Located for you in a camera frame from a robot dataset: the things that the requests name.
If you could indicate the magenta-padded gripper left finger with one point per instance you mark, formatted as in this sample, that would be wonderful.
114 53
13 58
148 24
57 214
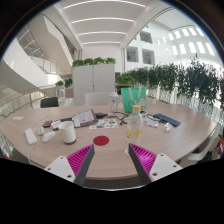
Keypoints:
63 166

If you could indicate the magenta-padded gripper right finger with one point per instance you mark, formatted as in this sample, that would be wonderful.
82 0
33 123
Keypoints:
160 166

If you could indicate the clear yellow-capped drink bottle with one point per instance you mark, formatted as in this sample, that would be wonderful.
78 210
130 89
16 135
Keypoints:
134 128

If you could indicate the white computer mouse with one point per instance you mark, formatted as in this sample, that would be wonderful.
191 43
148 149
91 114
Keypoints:
48 136

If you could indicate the white ceramic mug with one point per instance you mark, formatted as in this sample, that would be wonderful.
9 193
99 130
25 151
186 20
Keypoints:
68 132

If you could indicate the small clear plastic packet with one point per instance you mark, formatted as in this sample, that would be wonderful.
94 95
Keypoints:
168 127

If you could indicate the small grey-white oval device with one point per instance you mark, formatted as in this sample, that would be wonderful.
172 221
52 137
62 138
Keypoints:
41 131

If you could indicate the small white packet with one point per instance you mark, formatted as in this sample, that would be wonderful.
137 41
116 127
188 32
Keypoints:
152 123

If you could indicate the white power strip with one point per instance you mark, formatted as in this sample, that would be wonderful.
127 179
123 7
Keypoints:
30 136

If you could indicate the flat round red coaster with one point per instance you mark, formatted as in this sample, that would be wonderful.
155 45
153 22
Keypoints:
101 140

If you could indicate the small black and red box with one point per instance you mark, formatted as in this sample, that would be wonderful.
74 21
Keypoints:
47 123

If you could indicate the dark blue flat case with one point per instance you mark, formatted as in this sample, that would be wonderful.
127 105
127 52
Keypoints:
166 119

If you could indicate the black chair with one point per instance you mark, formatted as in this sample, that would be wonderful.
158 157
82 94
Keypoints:
49 102

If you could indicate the small white paper note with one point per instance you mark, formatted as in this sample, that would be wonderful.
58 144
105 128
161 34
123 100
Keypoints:
18 118

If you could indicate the green tote bag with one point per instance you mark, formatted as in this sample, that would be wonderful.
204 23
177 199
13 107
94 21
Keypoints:
133 100

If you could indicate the white chair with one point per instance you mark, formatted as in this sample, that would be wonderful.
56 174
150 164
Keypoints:
96 99

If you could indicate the clear white-lidded shaker bottle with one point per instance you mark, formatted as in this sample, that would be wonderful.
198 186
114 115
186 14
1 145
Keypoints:
113 103

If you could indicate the planter with green plants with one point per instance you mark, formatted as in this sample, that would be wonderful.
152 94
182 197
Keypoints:
68 87

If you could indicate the white cabinet topped with plants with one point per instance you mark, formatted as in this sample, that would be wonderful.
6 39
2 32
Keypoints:
93 83

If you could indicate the green plant hedge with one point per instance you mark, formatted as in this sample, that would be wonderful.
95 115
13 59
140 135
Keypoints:
193 80

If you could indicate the ceiling light strips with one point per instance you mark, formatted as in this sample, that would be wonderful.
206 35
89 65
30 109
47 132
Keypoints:
101 20

